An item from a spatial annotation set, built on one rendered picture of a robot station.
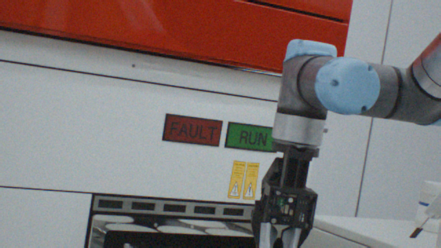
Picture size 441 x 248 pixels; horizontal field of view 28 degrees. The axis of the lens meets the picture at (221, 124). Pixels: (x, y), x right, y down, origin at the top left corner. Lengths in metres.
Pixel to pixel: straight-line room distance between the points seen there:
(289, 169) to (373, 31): 2.52
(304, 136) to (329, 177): 2.44
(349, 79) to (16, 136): 0.55
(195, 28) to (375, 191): 2.49
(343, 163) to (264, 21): 2.23
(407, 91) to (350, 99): 0.10
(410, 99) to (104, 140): 0.53
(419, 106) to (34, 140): 0.61
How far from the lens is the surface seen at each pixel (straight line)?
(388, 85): 1.25
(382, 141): 3.90
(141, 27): 1.47
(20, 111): 1.45
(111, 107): 1.51
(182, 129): 1.58
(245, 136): 1.65
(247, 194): 1.68
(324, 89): 1.21
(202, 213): 1.63
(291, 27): 1.63
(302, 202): 1.30
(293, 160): 1.32
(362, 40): 3.77
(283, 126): 1.31
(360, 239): 1.64
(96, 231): 1.53
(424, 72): 1.24
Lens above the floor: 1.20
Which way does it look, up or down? 3 degrees down
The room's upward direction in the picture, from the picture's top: 9 degrees clockwise
